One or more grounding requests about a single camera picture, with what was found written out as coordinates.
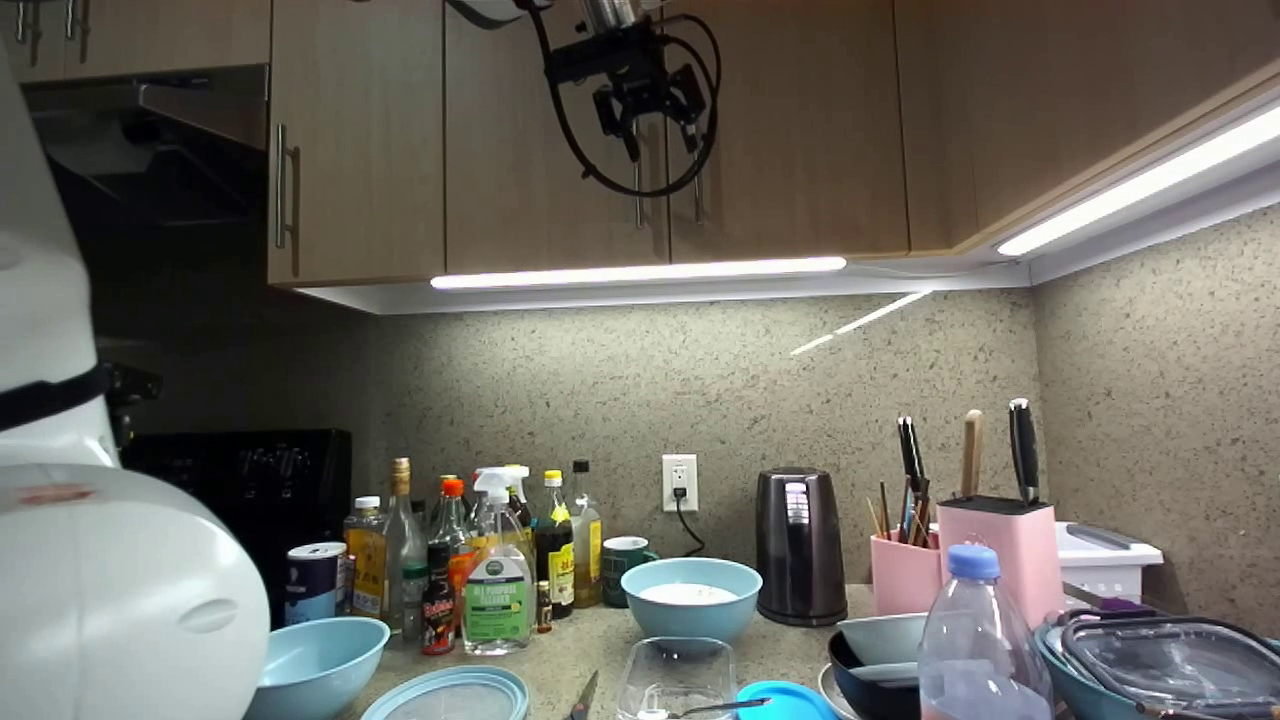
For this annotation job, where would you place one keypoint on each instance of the white wall outlet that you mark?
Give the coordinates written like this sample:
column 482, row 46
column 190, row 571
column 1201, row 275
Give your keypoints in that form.
column 681, row 484

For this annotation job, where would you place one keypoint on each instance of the under cabinet light strip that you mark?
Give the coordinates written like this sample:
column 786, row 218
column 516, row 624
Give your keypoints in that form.
column 638, row 275

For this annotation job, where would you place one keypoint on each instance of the yellow cap oil bottle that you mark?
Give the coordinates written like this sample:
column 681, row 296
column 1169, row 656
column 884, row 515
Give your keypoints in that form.
column 556, row 549

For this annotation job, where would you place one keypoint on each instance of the wooden cabinet door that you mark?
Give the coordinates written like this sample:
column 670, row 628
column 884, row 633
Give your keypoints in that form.
column 512, row 185
column 804, row 135

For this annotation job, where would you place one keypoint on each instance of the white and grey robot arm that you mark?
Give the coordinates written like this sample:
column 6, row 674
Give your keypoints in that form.
column 123, row 598

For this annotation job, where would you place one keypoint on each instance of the light blue empty bowl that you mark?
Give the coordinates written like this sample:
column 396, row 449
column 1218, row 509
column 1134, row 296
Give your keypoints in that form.
column 318, row 668

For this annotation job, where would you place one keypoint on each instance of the blue round lid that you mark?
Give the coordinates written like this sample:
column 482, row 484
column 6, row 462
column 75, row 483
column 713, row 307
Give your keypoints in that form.
column 780, row 703

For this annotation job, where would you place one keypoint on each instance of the white spray bottle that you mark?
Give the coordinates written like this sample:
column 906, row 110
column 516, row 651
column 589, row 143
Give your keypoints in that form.
column 497, row 582

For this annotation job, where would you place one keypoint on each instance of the white storage container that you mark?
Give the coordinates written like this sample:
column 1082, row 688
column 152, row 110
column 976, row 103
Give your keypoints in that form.
column 1104, row 561

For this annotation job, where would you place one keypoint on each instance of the gold cap glass bottle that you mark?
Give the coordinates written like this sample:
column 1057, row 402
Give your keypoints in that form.
column 407, row 554

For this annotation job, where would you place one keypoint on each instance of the light blue bowl with flour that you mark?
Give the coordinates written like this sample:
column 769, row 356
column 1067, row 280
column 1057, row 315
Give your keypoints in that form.
column 694, row 598

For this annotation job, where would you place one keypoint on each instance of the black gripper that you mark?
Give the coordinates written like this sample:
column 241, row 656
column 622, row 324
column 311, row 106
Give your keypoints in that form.
column 640, row 72

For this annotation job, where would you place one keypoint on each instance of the black microwave oven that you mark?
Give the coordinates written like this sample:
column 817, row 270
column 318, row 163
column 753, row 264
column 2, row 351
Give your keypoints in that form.
column 275, row 490

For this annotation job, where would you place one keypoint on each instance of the yellow cap dark bottle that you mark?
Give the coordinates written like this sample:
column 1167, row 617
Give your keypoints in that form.
column 589, row 536

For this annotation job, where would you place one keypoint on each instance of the pink utensil holder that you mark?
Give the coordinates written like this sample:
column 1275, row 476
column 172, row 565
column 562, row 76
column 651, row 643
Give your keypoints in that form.
column 906, row 561

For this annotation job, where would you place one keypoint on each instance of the pink knife block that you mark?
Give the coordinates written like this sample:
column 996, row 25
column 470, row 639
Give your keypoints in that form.
column 1023, row 526

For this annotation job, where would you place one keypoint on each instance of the clear water bottle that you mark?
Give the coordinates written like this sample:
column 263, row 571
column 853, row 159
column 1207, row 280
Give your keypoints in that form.
column 973, row 653

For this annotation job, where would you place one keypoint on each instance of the black electric kettle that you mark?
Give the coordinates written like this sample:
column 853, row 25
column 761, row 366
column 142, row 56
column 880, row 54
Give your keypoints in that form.
column 799, row 545

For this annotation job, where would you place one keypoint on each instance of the orange cap sauce bottle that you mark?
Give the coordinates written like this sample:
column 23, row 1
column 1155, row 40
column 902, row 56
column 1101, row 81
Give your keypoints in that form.
column 444, row 536

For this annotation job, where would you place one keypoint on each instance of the glass container with lid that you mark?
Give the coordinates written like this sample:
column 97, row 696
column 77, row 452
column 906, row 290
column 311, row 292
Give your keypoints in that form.
column 1139, row 664

